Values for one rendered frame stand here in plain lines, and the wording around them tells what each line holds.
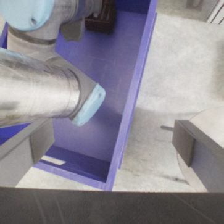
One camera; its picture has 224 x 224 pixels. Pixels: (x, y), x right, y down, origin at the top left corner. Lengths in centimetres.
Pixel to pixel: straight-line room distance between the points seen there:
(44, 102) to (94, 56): 47
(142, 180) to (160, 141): 20
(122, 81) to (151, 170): 44
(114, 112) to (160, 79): 35
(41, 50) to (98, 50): 33
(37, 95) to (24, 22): 16
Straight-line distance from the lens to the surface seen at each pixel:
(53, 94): 21
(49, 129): 16
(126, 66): 61
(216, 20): 101
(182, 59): 89
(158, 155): 80
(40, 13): 31
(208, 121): 58
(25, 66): 19
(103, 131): 57
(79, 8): 42
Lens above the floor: 78
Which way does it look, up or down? 79 degrees down
